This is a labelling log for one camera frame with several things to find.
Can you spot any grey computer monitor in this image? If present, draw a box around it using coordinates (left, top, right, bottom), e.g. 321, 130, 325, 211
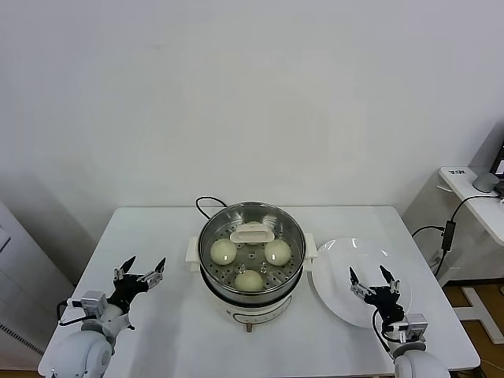
468, 120, 504, 198

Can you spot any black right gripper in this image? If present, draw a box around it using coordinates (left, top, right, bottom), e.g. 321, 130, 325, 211
348, 265, 406, 326

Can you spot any grey rounded desk object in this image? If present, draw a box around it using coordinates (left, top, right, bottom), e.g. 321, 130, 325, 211
472, 171, 499, 193

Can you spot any black camera cable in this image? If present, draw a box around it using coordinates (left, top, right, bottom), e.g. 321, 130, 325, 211
371, 309, 395, 359
57, 301, 90, 327

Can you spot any white side desk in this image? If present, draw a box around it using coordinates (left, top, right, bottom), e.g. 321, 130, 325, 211
401, 165, 504, 343

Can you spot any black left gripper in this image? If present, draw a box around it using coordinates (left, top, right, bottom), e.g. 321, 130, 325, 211
106, 255, 167, 310

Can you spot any perforated stainless steel steamer basket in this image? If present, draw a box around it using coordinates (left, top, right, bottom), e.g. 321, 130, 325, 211
197, 202, 307, 302

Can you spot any black left camera cable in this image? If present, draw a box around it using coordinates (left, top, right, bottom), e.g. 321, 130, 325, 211
57, 301, 90, 327

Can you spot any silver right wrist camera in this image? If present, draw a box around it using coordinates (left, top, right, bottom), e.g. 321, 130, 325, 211
399, 313, 428, 343

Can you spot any black cooker power cord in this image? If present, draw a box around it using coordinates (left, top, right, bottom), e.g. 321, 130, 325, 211
195, 196, 229, 221

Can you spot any white cabinet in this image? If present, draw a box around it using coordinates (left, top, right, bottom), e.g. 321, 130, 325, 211
0, 202, 76, 355

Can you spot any black right camera cable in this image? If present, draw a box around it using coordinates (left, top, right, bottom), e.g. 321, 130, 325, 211
371, 309, 395, 359

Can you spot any round glass lid beige handle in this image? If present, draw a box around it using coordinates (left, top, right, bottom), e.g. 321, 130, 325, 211
198, 202, 307, 295

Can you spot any white round plate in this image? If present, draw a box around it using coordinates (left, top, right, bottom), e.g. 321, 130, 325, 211
310, 237, 413, 330

